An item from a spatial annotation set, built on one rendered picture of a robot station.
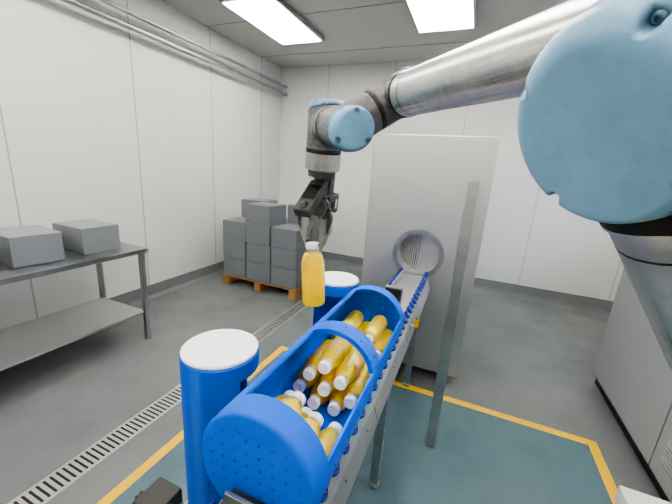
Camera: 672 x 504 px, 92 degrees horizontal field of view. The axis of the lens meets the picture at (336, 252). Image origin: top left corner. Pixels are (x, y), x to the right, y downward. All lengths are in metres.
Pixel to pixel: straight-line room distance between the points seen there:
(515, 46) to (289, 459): 0.74
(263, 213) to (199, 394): 3.27
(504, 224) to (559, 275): 1.08
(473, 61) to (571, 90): 0.31
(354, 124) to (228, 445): 0.71
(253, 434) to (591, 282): 5.57
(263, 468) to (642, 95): 0.77
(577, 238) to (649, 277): 5.50
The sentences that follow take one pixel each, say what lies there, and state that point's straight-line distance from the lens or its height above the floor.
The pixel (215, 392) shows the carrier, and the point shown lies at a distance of 1.29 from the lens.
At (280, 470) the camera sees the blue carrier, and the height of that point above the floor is 1.14.
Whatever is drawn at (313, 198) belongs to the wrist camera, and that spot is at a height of 1.64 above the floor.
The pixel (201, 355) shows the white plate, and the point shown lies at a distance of 1.31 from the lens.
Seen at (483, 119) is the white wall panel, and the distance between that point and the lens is 5.62.
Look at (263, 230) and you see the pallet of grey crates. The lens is 4.37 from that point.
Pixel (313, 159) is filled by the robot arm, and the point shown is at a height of 1.73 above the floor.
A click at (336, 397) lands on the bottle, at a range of 1.12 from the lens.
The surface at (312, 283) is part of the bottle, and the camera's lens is 0.91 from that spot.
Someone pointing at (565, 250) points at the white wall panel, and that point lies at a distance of 5.79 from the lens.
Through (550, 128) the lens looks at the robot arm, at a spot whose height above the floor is 1.75.
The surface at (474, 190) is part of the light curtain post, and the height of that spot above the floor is 1.65.
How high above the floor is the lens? 1.72
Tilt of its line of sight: 14 degrees down
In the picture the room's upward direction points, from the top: 4 degrees clockwise
